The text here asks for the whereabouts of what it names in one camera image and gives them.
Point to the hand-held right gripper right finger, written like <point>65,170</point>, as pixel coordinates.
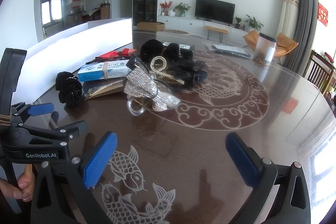
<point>241,158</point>

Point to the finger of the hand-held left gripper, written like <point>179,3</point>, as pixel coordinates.
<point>76,128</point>
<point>42,109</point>

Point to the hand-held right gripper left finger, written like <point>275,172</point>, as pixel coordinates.
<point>101,158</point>

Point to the black scrunchie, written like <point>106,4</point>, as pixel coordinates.
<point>69,92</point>

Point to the gold foil packet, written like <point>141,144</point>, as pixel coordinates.
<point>105,88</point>

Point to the blue and white medicine box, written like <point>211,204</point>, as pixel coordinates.
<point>115,70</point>

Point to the white storage box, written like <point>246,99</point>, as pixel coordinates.
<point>78,40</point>

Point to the rhinestone bow hair clip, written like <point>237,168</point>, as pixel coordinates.
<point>141,85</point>

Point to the gold braided hair clip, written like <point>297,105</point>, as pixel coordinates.
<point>168,80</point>

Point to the black lace bow hair clip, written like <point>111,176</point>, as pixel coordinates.
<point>189,69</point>

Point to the pearl hair clip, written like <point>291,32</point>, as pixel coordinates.
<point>157,59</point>

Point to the patterned wooden desktop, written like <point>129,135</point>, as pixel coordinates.
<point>183,140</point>

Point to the person's left hand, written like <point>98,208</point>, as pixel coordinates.
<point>25,184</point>

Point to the dark-framed eyeglasses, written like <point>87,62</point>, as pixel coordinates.
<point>115,58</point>

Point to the red foil packet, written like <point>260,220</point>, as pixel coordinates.
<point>110,54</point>

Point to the black velvet bow hair clip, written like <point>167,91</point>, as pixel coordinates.
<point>151,49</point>

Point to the black item in plastic bag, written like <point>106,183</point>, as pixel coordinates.
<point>231,50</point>

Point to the clear plastic jar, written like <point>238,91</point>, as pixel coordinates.
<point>262,50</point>

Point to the brown wooden cabinet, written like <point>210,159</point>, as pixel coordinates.
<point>105,11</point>

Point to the dark wooden chair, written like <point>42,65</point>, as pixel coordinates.
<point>319,69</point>

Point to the orange lounge chair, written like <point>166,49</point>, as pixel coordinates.
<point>286,45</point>
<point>251,39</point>

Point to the black cardboard box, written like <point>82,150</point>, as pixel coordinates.
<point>185,47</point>

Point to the brown cardboard box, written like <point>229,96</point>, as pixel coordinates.
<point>151,26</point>

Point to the orange bench with black legs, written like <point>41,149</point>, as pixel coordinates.
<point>216,29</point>

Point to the large leafy potted plant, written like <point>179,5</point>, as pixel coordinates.
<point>253,22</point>

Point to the small potted plant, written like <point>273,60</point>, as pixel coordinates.
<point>238,20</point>

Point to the white television cabinet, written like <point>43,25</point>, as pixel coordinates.
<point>183,24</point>

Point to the white round vase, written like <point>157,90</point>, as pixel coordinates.
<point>171,13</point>

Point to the black television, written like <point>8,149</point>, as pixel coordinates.
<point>215,10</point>

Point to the red flowers in vase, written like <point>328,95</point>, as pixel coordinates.
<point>165,5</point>

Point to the covered standing air conditioner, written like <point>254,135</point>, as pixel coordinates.
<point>288,11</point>

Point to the grey curtain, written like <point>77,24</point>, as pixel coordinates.
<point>304,16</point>

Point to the green potted plant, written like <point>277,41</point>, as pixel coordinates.
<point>182,8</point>

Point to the red wall hanging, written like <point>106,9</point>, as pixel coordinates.
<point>323,14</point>

